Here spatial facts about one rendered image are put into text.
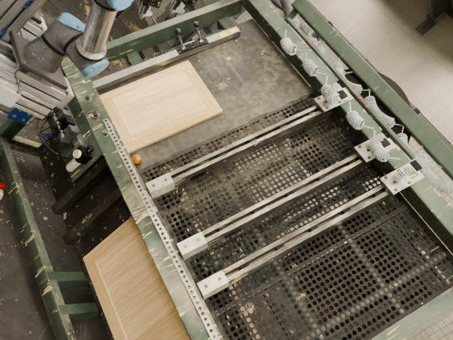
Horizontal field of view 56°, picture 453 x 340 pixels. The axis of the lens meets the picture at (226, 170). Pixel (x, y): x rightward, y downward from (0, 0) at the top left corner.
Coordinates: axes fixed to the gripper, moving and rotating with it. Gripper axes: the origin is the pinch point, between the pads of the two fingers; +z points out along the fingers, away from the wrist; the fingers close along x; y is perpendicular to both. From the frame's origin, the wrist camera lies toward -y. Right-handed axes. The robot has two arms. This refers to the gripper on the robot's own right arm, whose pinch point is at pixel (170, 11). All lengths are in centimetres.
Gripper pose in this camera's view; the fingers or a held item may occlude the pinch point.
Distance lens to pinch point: 207.3
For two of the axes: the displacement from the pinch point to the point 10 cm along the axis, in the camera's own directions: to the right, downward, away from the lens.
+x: -0.6, -8.6, 5.0
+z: -5.0, 4.6, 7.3
